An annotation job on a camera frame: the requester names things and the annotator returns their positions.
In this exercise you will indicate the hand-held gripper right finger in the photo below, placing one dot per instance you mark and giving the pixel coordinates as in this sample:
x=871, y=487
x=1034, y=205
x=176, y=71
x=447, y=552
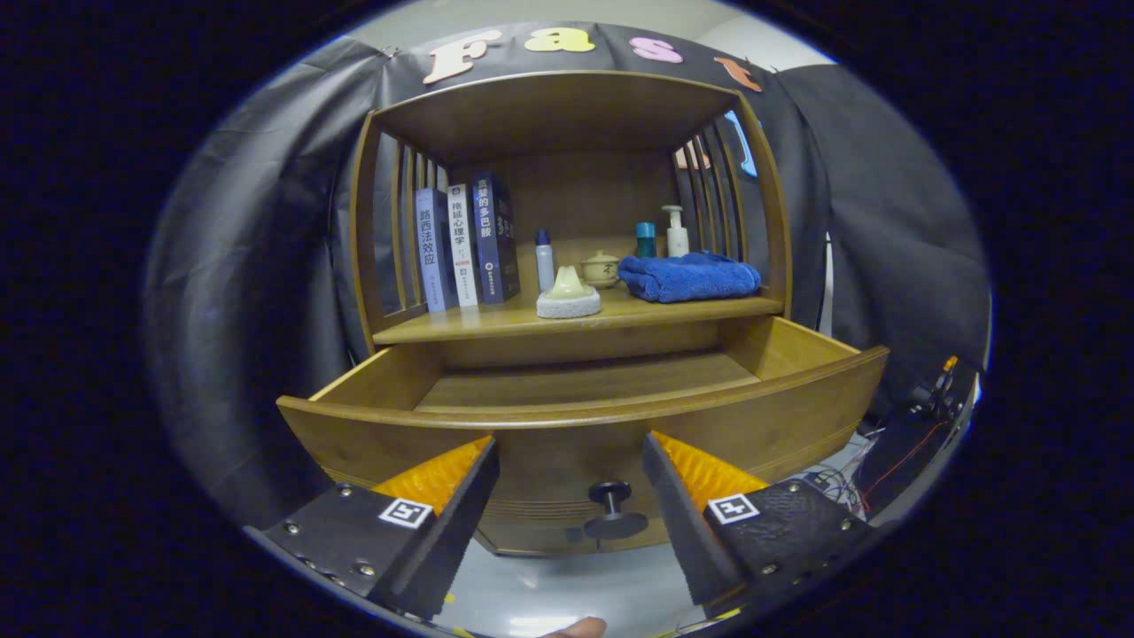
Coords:
x=687, y=540

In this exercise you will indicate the beige lidded teacup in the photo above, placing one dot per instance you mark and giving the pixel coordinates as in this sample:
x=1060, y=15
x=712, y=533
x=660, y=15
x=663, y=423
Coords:
x=601, y=270

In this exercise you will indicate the light blue book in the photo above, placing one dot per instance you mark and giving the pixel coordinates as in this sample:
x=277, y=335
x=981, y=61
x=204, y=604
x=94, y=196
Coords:
x=432, y=252

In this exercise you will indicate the folded blue towel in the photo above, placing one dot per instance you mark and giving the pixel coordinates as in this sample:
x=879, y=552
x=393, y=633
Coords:
x=691, y=276

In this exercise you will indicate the teal bottle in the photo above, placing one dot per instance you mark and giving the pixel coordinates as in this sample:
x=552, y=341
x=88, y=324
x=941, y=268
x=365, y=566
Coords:
x=646, y=241

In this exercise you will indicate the wooden drawer with black knob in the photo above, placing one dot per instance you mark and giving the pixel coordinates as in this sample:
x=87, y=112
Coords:
x=567, y=452

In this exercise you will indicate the white pump bottle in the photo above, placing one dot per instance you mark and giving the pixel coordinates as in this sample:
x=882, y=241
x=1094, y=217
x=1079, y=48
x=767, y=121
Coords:
x=677, y=239

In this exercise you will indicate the dark blue book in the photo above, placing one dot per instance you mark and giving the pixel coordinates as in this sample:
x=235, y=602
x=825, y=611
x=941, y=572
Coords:
x=494, y=239

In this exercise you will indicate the orange and black clamp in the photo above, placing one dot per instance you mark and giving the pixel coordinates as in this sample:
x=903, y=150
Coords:
x=946, y=368

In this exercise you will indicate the wooden cabinet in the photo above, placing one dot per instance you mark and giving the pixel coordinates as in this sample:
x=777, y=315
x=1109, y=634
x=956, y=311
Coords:
x=576, y=186

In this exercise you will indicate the wooden countertop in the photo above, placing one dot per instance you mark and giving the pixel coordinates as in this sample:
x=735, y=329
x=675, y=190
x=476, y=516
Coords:
x=505, y=324

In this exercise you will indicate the white bottle with blue cap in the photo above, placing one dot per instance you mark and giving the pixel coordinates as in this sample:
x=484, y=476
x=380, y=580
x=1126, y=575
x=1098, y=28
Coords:
x=544, y=266

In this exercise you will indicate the white spine book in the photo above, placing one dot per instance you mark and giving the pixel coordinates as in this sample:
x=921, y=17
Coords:
x=462, y=248

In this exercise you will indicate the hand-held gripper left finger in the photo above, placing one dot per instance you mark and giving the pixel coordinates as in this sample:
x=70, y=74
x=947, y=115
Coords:
x=456, y=540

